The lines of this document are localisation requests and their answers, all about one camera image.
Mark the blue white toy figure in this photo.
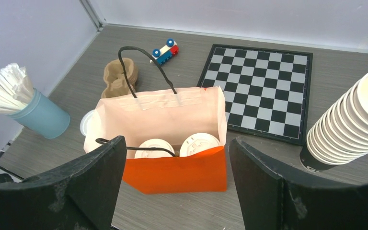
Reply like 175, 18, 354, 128
152, 38, 179, 65

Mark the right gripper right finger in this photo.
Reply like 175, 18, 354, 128
229, 138, 368, 230

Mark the stack of white paper cups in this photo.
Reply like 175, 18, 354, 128
299, 73, 368, 172

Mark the white plastic cup lid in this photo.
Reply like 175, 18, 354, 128
179, 133, 220, 157

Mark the black white checkerboard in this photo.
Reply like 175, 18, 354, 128
198, 44, 313, 145

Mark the blue straw holder cup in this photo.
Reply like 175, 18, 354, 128
8, 89, 70, 139

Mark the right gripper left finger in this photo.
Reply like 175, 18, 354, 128
0, 136, 127, 230

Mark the orange paper bag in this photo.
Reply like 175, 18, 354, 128
83, 46, 229, 195

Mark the brown pulp cup carrier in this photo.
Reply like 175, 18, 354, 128
101, 57, 138, 98

